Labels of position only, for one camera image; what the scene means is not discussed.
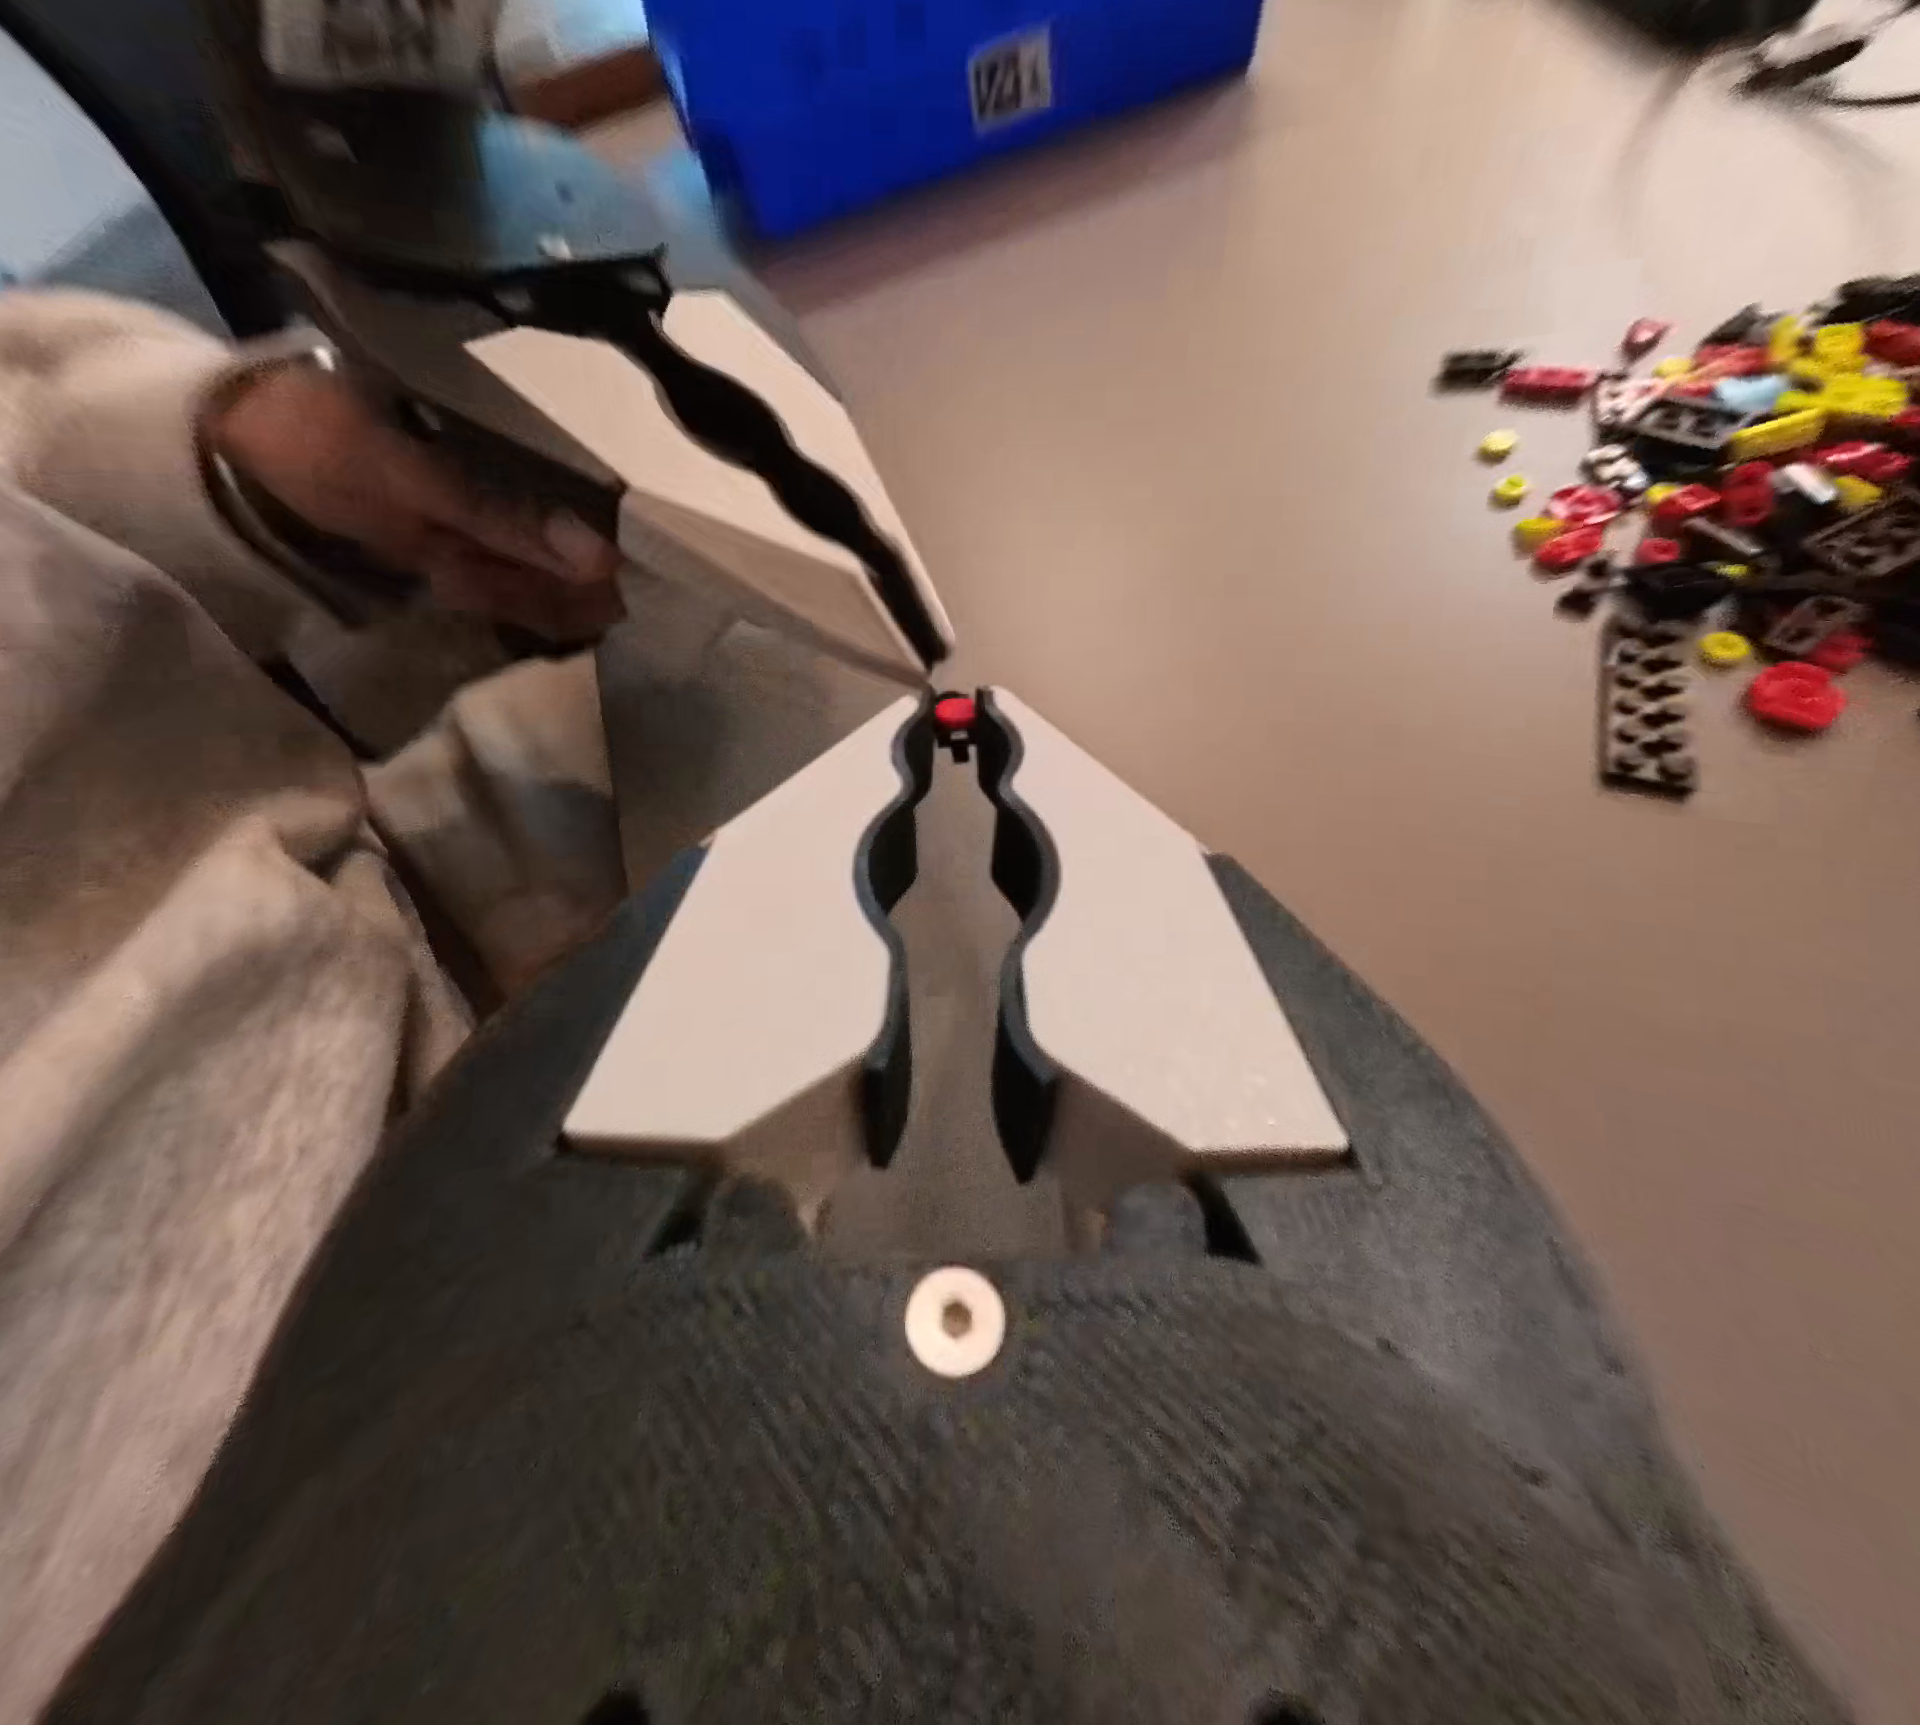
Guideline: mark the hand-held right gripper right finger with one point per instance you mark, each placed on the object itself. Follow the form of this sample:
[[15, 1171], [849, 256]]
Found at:
[[1154, 990]]

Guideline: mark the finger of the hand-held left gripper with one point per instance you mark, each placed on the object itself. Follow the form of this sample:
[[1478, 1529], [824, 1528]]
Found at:
[[704, 511], [795, 405]]

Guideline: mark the large blue plastic bin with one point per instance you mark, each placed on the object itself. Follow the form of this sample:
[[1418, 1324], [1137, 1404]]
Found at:
[[960, 0]]

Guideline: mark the small red lego piece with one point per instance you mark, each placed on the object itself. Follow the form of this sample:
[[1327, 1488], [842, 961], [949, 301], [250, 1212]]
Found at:
[[952, 712]]

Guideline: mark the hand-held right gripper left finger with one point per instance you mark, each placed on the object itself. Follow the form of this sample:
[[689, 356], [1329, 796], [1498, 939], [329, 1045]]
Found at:
[[751, 974]]

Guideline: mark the person's left hand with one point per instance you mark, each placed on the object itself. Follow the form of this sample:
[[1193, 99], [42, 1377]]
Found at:
[[405, 511]]

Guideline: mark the pile of lego pieces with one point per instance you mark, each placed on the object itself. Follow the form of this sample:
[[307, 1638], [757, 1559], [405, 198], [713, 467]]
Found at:
[[1754, 480]]

